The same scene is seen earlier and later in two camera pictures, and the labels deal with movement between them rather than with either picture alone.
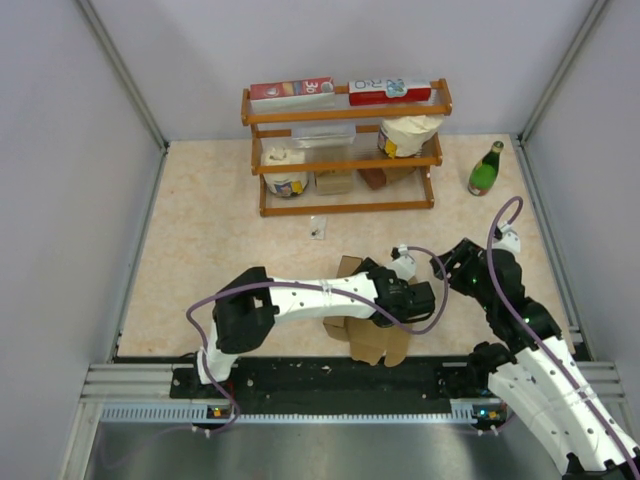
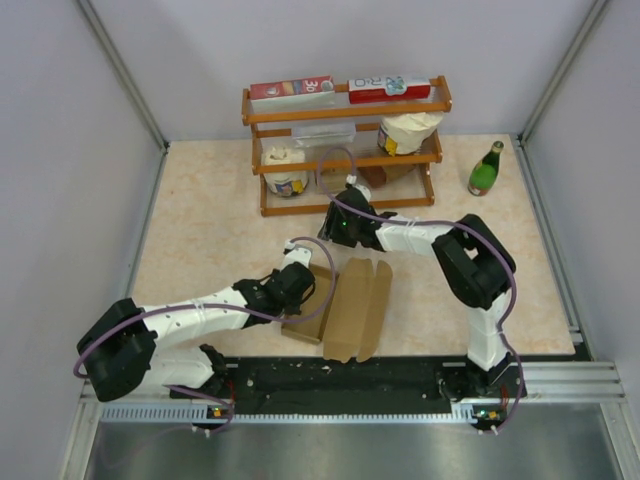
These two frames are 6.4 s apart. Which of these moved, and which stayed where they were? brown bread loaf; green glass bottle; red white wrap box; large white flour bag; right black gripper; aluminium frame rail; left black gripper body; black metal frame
Moved: left black gripper body; right black gripper
Stayed: aluminium frame rail; black metal frame; green glass bottle; large white flour bag; brown bread loaf; red white wrap box
